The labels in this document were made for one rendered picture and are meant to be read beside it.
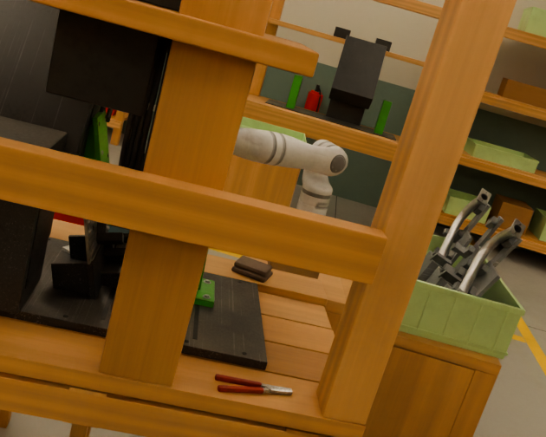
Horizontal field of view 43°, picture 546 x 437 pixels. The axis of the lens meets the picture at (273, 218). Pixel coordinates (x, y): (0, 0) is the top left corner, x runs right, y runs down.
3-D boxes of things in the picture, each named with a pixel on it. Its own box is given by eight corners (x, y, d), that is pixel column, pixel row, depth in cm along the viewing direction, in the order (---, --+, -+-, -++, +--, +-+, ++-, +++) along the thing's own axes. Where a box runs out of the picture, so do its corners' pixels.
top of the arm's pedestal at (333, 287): (242, 253, 230) (245, 242, 229) (334, 276, 232) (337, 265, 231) (238, 290, 199) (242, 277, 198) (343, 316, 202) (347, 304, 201)
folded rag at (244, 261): (272, 276, 192) (275, 266, 191) (263, 283, 184) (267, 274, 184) (239, 264, 194) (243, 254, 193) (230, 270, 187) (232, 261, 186)
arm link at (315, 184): (308, 136, 203) (294, 190, 208) (327, 146, 196) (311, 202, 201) (333, 139, 208) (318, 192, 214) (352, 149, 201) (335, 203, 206)
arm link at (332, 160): (270, 168, 187) (253, 157, 194) (345, 180, 203) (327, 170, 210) (281, 137, 184) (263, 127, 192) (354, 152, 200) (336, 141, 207)
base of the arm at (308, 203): (284, 236, 215) (298, 185, 210) (312, 241, 217) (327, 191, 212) (289, 248, 207) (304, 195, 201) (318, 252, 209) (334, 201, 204)
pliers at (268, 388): (217, 392, 131) (218, 387, 131) (213, 377, 136) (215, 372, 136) (294, 401, 136) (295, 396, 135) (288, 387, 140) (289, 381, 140)
